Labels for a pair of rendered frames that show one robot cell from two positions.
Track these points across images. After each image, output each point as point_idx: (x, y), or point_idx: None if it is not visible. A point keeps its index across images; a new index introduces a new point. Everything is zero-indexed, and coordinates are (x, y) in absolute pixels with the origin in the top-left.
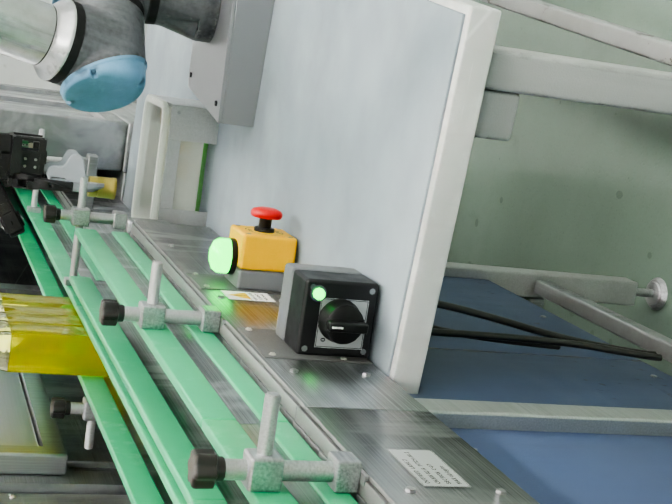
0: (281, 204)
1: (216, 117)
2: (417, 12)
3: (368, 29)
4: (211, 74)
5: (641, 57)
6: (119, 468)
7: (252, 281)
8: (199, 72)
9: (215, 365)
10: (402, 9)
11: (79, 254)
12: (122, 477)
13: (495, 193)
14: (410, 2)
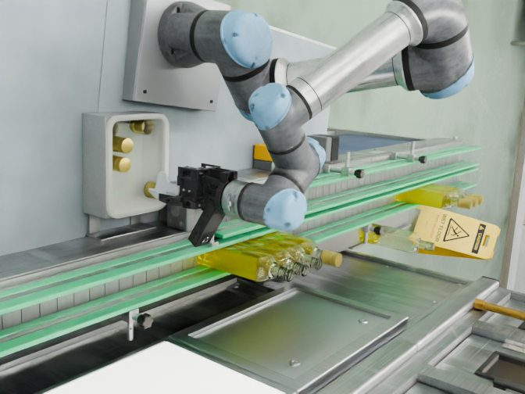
0: (244, 136)
1: (212, 109)
2: (319, 49)
3: (294, 55)
4: (195, 86)
5: None
6: (341, 231)
7: None
8: (166, 87)
9: (354, 170)
10: (312, 48)
11: None
12: (345, 231)
13: None
14: (315, 45)
